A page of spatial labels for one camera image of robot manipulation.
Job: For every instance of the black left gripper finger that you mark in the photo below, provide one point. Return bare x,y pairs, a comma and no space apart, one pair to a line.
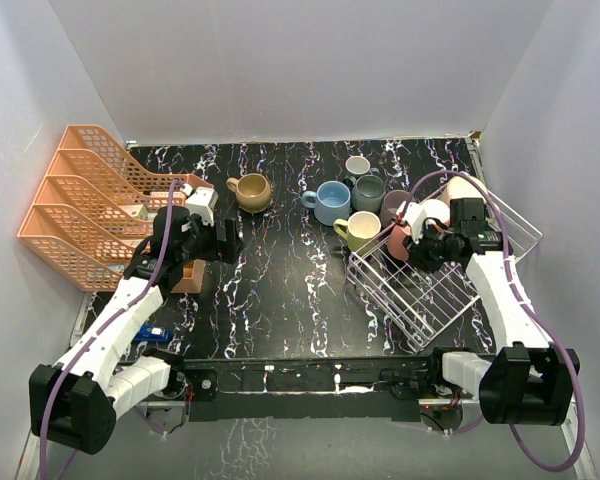
228,236
229,252

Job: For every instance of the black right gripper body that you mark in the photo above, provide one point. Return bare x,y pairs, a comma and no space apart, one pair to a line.
433,249

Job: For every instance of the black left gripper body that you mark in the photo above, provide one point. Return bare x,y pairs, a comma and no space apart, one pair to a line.
202,242

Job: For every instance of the salmon pink speckled mug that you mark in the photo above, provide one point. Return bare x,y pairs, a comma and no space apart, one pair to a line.
437,209

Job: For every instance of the pink mug cream inside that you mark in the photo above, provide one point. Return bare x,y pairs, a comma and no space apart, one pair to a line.
395,243

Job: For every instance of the brown ceramic mug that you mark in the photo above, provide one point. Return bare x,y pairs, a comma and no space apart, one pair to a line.
253,192

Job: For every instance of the cream floral mug green inside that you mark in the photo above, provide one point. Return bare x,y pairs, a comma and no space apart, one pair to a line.
459,187

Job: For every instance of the yellow green mug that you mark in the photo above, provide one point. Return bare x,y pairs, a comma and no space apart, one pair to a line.
359,230

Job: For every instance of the grey green mug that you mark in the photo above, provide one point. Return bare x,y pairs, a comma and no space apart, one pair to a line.
368,193

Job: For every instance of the light blue mug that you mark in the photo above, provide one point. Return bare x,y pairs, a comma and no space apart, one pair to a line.
330,202

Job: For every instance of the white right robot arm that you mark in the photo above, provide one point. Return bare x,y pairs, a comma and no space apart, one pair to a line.
505,310

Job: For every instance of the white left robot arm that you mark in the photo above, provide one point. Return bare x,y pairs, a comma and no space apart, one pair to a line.
125,320

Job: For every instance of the mauve purple mug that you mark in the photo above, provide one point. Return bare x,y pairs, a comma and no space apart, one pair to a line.
391,203

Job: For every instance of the green white box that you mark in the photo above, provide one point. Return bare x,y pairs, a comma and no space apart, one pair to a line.
136,211

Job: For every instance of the orange plastic file organizer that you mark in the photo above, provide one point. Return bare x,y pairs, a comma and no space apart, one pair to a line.
79,220

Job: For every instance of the small white grey mug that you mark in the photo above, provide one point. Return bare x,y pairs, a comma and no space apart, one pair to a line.
358,166

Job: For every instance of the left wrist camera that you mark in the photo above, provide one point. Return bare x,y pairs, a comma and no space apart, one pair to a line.
202,202

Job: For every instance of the white wire dish rack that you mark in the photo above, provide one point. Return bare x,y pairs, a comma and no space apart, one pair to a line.
423,305

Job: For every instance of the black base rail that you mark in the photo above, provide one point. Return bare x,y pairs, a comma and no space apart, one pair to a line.
394,387

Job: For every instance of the aluminium frame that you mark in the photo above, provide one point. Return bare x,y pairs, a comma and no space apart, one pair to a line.
80,409

